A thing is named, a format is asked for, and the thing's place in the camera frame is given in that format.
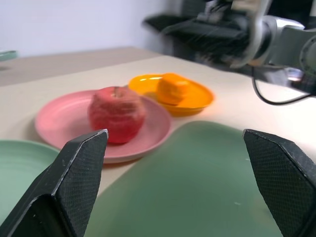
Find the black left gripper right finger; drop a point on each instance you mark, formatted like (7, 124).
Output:
(284, 177)

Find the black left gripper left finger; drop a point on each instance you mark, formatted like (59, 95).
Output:
(71, 177)

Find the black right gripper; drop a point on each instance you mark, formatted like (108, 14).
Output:
(222, 14)

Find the light green round plate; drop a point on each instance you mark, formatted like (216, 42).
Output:
(22, 168)
(7, 55)

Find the pink round plate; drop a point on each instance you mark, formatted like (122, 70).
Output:
(64, 118)

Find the orange round plate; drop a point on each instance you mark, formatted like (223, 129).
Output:
(197, 98)

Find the orange fruit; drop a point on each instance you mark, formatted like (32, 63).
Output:
(172, 90)

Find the red apple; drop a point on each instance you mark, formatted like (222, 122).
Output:
(116, 116)

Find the large dark green tray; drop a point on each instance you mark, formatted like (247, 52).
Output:
(182, 180)

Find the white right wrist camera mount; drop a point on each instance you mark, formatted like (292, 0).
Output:
(256, 32)

